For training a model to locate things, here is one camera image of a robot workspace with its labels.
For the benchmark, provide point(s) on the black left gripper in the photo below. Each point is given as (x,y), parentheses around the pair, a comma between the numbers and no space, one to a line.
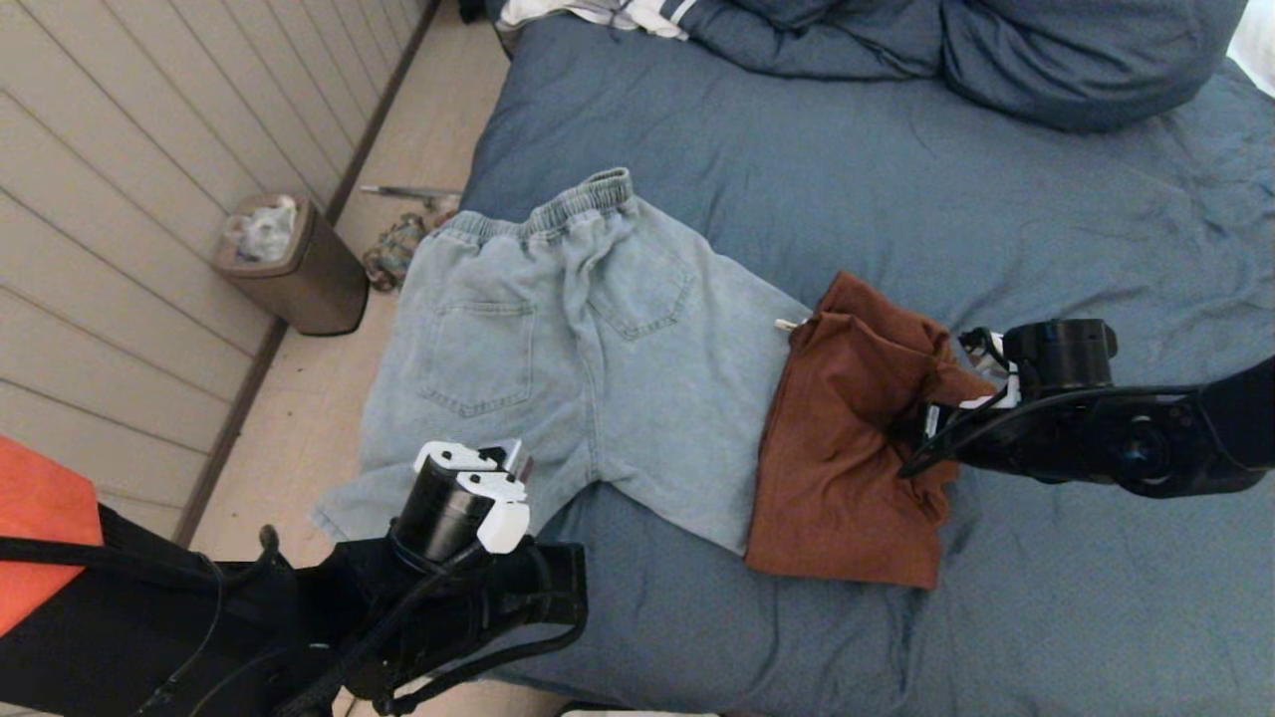
(498,597)

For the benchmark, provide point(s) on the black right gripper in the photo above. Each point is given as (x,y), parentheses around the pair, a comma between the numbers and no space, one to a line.
(1006,433)

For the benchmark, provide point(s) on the rust brown shorts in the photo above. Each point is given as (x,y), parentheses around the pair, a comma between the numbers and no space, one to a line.
(847,448)

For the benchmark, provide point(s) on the light blue denim shorts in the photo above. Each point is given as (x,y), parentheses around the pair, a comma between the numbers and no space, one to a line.
(598,349)

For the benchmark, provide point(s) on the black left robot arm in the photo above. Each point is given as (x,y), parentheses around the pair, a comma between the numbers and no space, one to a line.
(120,627)

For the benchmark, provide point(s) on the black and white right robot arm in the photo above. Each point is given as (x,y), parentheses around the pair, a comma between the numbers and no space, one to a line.
(1175,428)

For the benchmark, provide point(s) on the blue bed cover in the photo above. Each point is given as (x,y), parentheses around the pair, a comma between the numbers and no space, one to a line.
(996,199)

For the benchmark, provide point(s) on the multicoloured cloth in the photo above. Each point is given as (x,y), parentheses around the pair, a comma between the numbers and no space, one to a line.
(393,254)

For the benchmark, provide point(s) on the brown metal trash bin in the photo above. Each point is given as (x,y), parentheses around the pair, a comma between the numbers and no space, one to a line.
(319,284)

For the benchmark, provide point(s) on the blue pillow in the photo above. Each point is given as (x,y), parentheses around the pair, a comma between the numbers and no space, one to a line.
(1081,58)

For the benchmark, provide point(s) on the silver metal object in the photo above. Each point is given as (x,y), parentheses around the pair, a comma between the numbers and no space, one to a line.
(398,191)

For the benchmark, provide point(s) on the crumpled blue blanket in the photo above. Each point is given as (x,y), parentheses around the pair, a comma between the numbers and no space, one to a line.
(817,42)

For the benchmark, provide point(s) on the clear plastic bin liner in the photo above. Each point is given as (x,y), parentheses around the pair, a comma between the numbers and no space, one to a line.
(264,231)

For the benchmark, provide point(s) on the white pillow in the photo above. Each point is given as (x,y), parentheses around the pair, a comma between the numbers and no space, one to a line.
(1255,50)

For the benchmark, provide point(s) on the white striped garment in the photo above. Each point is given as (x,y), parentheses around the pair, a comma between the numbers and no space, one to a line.
(598,12)

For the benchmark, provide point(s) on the small black object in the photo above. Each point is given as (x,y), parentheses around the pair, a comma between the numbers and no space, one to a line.
(471,10)

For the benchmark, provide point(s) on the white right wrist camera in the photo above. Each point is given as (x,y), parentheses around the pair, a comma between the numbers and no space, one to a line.
(991,349)

